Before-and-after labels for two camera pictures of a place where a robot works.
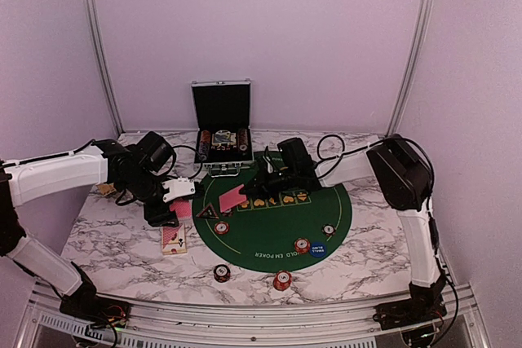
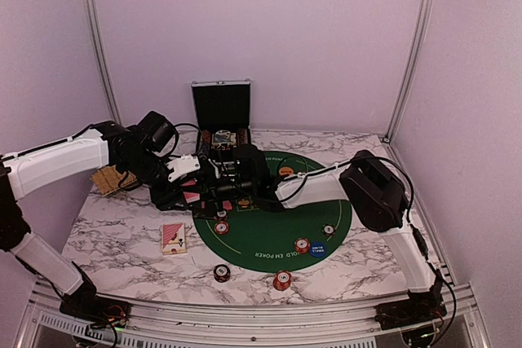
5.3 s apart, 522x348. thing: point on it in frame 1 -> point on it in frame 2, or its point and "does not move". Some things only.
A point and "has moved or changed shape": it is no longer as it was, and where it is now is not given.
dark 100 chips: (329, 230) does not move
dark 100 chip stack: (222, 273) does not move
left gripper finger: (158, 213) -> (168, 197)
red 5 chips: (222, 227) does not move
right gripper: (261, 191) -> (211, 199)
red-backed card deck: (183, 208) has moved or changed shape
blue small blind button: (318, 249) does not move
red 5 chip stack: (282, 280) does not move
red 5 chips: (302, 245) does not move
